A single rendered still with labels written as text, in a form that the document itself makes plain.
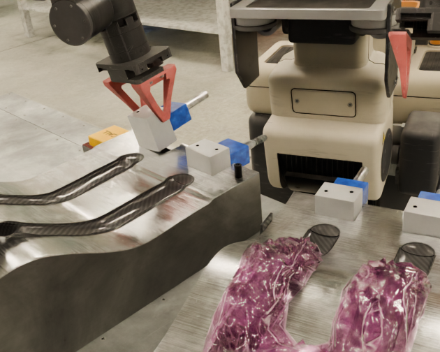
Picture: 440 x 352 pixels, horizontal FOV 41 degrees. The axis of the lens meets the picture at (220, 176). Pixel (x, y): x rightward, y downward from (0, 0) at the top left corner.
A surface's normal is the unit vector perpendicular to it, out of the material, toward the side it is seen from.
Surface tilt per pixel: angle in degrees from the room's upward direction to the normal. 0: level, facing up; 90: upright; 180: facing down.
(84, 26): 95
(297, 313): 15
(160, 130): 82
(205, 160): 90
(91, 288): 90
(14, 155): 0
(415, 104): 90
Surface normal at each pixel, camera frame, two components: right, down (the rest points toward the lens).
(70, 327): 0.70, 0.29
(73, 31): -0.35, 0.54
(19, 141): -0.09, -0.88
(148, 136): -0.69, 0.51
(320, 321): -0.21, -0.73
